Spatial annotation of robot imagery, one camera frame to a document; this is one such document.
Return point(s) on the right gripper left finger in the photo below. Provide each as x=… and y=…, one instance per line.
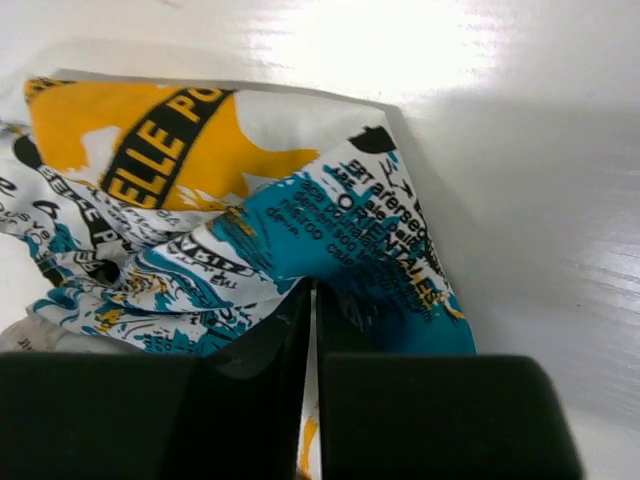
x=234, y=414

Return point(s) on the colourful printed shorts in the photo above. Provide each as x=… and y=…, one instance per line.
x=174, y=219

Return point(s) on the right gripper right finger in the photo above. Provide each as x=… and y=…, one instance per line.
x=395, y=416

